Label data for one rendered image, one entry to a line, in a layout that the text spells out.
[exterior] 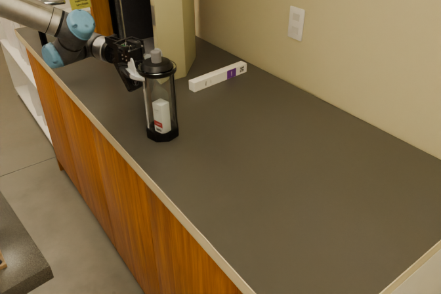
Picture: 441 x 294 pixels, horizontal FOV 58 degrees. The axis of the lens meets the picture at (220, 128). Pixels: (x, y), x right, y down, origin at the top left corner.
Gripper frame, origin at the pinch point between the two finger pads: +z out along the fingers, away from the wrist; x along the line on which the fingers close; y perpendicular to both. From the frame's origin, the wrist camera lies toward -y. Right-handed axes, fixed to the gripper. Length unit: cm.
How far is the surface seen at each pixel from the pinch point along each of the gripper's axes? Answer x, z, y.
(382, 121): 48, 51, -19
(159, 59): 0.0, 1.6, 5.1
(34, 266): -51, 15, -20
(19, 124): 36, -202, -114
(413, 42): 47, 54, 8
